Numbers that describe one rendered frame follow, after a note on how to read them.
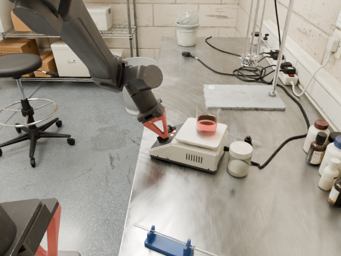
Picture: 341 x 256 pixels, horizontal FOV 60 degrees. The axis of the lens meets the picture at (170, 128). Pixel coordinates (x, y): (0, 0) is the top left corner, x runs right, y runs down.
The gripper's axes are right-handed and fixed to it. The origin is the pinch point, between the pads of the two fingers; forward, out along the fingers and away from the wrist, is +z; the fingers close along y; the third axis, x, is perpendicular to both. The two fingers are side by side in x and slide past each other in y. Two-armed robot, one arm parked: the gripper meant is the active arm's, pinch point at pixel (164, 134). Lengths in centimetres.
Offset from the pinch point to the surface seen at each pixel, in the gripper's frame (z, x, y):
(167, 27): -20, -1, 241
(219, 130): 5.5, -14.6, -1.4
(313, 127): 18.4, -38.7, 2.3
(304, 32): 7, -65, 64
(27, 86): -38, 154, 217
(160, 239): 10.3, 5.0, -29.0
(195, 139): 2.9, -8.0, -5.8
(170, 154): 4.5, 0.3, -4.3
